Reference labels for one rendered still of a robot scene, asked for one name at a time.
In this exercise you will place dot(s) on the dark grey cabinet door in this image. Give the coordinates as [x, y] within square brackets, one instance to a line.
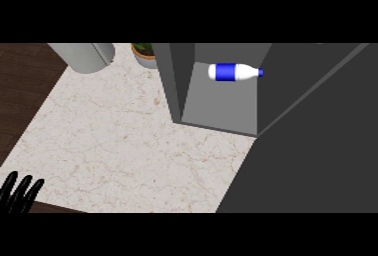
[315, 146]

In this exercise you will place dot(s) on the white bottle with blue label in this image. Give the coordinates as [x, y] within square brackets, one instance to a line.
[235, 72]

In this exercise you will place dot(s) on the potted green plant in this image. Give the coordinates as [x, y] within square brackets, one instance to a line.
[143, 55]

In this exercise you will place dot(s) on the dark grey cabinet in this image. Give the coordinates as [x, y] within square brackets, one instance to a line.
[216, 100]

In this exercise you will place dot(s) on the grey cylindrical appliance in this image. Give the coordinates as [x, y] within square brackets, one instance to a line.
[84, 56]

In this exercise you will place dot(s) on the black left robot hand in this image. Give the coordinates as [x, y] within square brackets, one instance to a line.
[18, 196]

